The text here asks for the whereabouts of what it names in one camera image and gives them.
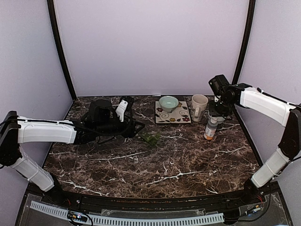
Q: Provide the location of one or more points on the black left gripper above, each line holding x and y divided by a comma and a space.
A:
130, 133

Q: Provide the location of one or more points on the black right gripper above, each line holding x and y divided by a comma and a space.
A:
213, 111

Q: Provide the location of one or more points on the orange grey-capped pill bottle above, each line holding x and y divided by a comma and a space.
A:
210, 129

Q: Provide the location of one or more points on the green pill organizer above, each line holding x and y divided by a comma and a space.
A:
151, 139

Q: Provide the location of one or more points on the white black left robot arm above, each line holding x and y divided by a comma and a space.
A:
101, 120

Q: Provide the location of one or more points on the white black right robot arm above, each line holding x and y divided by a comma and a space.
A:
286, 114

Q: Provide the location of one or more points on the teal ribbed small bowl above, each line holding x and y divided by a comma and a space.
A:
221, 119

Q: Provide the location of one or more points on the cream floral ceramic mug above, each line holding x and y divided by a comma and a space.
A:
198, 106

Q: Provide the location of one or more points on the floral square ceramic plate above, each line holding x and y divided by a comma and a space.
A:
180, 115

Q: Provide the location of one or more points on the plain teal ceramic bowl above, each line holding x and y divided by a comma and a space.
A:
168, 103

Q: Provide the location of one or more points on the left circuit board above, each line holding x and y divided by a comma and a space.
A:
76, 217

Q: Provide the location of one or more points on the circuit board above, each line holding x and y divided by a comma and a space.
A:
76, 217
254, 209

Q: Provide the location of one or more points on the right circuit board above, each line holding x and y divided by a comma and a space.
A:
254, 209

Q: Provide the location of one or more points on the black right corner post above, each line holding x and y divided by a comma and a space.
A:
245, 41

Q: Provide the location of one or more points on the black corner post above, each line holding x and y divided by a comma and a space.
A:
59, 48
245, 41

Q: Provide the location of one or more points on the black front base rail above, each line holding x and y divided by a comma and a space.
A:
273, 213

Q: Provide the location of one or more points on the white slotted cable duct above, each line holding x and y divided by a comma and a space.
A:
131, 218

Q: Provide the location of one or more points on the black left corner post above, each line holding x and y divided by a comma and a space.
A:
59, 48

